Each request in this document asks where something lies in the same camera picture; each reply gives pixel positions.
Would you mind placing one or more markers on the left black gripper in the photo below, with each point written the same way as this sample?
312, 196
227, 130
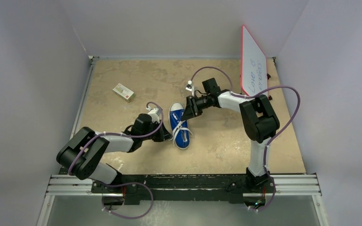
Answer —
163, 135

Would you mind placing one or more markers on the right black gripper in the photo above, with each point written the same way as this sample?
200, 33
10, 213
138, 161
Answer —
190, 106

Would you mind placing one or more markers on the blue canvas sneaker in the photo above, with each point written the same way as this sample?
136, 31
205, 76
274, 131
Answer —
176, 111

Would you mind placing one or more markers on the white shoelace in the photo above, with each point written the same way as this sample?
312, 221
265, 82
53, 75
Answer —
181, 135

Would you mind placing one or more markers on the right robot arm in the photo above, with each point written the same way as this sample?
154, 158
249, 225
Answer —
259, 120

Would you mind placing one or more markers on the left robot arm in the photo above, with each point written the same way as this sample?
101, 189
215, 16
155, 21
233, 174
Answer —
82, 155

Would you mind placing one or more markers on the small white red box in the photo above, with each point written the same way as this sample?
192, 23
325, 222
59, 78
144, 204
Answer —
124, 93

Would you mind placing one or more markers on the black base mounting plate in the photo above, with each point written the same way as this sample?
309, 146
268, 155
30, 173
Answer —
231, 188

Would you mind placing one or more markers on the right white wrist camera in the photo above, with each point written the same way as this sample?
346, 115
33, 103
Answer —
190, 87

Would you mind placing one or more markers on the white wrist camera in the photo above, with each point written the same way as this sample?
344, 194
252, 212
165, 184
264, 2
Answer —
190, 87
155, 114

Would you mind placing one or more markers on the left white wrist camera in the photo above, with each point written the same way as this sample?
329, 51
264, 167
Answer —
155, 114

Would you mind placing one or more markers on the white board red frame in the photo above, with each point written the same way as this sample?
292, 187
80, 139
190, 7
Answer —
253, 72

